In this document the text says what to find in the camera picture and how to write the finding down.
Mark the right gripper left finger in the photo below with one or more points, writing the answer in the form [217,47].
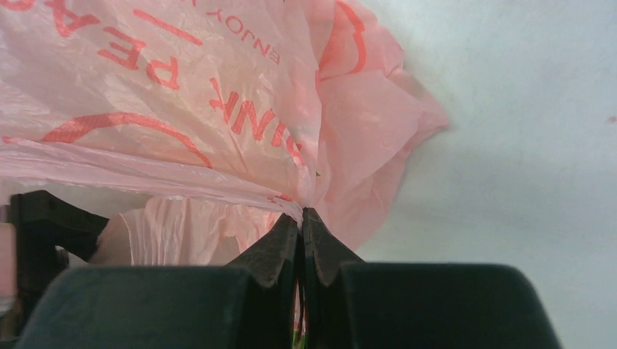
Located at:
[247,303]

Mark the pink plastic bag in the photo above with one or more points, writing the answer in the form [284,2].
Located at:
[227,114]

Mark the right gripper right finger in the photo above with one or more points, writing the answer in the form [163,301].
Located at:
[352,303]

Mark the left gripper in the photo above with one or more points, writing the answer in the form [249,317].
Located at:
[48,229]

